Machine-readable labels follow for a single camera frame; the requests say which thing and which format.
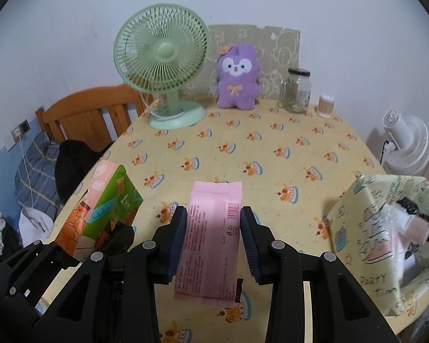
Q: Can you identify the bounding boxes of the pink wipes packet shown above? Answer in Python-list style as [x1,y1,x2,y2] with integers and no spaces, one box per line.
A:
[173,181,244,308]

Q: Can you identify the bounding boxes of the cotton swab container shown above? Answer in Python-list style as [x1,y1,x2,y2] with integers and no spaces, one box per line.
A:
[317,95,336,118]

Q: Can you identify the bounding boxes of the glass jar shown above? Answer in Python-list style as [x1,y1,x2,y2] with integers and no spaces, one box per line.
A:
[279,68,313,113]

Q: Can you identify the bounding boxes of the white charging cable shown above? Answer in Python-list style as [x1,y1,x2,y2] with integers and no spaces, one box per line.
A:
[19,139,36,208]

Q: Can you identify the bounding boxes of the yellow printed tablecloth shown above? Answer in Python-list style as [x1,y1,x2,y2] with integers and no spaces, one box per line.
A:
[52,98,429,343]

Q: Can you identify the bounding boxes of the beige printed cardboard sheet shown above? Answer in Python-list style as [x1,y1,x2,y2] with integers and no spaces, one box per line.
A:
[204,24,301,101]

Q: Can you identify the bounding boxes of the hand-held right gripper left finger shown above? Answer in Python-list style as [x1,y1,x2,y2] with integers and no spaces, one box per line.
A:
[45,205,188,343]

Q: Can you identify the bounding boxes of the yellow printed storage bin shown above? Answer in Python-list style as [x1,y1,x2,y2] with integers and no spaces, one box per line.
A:
[326,174,429,317]

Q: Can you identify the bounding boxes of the orange green tissue pack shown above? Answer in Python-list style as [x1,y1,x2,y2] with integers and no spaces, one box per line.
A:
[54,159,144,262]

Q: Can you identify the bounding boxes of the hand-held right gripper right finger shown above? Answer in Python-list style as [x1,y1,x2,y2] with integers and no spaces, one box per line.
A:
[240,205,387,343]

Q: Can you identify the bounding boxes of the clear plastic wrapper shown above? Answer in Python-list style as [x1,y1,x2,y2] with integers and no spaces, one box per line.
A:
[375,202,408,286]

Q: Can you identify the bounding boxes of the purple plush toy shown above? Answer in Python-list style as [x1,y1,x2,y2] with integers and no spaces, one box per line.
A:
[214,43,262,111]

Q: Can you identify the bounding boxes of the white cloth pouch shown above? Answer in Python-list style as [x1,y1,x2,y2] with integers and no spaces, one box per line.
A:
[393,200,429,283]

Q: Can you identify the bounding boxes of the green desk fan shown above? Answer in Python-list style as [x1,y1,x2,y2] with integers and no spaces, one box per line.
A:
[114,3,211,130]

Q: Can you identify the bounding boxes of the white standing fan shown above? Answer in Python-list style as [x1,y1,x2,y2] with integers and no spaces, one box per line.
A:
[379,111,429,176]

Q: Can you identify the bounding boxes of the black clothing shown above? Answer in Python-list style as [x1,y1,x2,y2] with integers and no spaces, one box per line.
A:
[55,139,111,204]

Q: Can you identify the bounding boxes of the white cloth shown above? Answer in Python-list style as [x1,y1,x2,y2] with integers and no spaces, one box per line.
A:
[19,205,58,249]

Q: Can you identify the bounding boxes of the blue plaid pillow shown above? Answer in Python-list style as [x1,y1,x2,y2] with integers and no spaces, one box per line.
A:
[13,131,63,215]

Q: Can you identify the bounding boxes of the black crumpled garment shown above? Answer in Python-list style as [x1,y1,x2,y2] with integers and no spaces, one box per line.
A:
[0,222,25,268]

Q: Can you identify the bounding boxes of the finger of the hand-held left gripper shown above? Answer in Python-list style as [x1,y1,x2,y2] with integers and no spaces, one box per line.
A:
[103,222,136,283]
[0,240,83,315]

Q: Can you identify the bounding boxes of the wooden bed headboard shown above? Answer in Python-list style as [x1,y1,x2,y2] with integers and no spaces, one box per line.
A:
[35,85,154,147]

